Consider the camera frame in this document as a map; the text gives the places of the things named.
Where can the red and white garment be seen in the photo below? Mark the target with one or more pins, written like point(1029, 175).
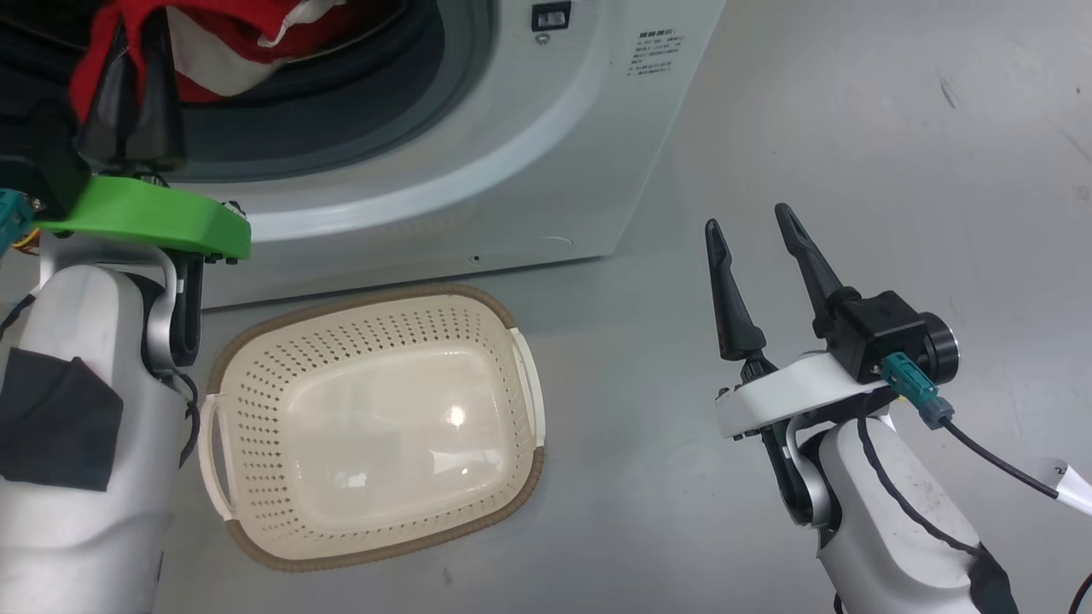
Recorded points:
point(213, 51)

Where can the black door lock slot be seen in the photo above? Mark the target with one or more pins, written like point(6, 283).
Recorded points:
point(551, 15)

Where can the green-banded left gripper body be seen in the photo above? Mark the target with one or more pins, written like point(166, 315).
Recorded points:
point(145, 213)

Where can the white front-load washing machine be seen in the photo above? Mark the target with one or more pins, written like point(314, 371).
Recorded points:
point(512, 170)

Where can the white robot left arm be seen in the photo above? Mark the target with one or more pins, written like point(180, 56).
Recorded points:
point(77, 512)

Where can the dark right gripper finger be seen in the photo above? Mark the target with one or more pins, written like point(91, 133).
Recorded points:
point(810, 264)
point(734, 298)

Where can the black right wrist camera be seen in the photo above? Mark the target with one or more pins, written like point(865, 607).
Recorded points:
point(879, 333)

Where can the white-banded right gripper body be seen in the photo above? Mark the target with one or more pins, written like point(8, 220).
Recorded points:
point(793, 392)

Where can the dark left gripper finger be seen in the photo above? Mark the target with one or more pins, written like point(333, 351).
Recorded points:
point(160, 111)
point(111, 111)

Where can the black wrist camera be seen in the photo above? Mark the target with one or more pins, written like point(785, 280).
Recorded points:
point(43, 162)
point(879, 333)

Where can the cream perforated laundry basket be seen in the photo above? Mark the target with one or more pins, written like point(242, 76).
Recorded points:
point(384, 435)

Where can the grey rubber door gasket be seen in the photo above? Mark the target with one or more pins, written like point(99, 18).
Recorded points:
point(409, 94)

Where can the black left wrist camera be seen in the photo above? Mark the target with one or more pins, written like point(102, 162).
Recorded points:
point(43, 162)

